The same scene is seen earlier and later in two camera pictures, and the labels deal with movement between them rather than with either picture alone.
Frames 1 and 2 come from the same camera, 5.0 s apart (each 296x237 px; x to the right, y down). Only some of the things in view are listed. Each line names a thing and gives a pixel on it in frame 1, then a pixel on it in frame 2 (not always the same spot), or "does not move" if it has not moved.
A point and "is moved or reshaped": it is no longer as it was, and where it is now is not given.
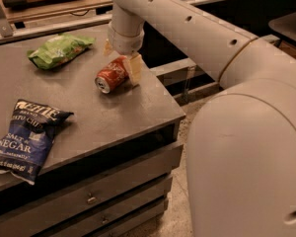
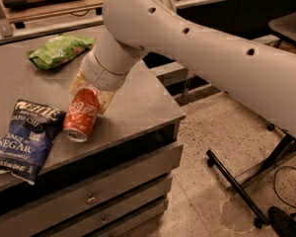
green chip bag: [58, 50] does not move
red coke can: [113, 75] is moved or reshaped
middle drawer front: [114, 211] does not move
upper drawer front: [33, 216] does not move
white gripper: [125, 43] → [98, 74]
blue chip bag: [30, 141] does not move
